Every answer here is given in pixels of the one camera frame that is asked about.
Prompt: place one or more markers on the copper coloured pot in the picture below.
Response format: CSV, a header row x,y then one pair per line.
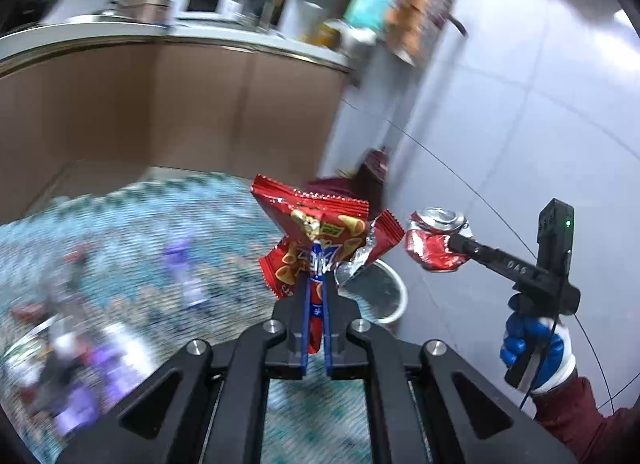
x,y
145,9

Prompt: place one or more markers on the orange hanging cloth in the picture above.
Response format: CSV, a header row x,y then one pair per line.
x,y
420,3

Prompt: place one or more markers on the white microwave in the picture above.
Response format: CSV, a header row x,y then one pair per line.
x,y
205,2

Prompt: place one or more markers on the person's right hand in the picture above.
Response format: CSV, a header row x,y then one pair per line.
x,y
555,349

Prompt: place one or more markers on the brown kitchen cabinet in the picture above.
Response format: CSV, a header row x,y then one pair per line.
x,y
175,103

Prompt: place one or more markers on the yellow oil bottle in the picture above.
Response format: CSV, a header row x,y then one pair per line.
x,y
327,34

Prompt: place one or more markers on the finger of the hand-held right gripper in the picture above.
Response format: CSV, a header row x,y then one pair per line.
x,y
475,250

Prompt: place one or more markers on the person's right forearm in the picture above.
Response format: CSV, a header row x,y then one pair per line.
x,y
585,424

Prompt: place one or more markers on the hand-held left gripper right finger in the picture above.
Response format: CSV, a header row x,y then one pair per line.
x,y
326,334

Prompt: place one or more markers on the maroon dustpan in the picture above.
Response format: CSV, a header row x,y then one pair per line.
x,y
370,168

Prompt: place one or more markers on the white trash bin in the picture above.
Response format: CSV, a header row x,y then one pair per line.
x,y
380,294

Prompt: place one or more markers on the zigzag patterned mat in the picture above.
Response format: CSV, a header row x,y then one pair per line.
x,y
150,254

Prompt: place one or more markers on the crushed red can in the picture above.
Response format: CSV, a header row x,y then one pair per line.
x,y
430,249

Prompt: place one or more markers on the red snack bag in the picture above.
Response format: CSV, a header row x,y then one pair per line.
x,y
320,224

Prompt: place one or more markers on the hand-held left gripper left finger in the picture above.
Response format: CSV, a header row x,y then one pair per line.
x,y
305,334

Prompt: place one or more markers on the red wrapper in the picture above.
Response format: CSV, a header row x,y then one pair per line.
x,y
24,312

